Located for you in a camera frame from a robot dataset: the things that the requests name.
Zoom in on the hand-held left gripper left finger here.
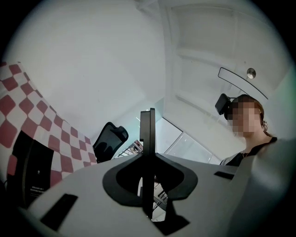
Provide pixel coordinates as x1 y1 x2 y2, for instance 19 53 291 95
140 110 151 216

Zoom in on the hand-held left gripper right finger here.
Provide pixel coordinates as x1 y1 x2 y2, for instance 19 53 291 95
149 107 156 219

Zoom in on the black box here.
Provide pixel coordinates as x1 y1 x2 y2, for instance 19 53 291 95
6 130 54 208

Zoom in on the glass partition window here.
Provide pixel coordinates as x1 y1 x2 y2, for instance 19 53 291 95
157 117 220 166

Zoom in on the black mesh office chair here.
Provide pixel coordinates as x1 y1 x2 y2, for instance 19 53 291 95
92 121 129 164

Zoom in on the black printed t-shirt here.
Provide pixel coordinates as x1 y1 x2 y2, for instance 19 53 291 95
225 136 278 167

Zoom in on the person's head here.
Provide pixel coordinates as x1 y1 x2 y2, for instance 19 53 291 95
228 94 271 139

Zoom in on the red white checkered tablecloth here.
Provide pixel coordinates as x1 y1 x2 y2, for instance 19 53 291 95
0 61 98 188

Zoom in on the black head-worn camera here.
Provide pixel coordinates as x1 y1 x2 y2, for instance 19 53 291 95
215 93 232 116

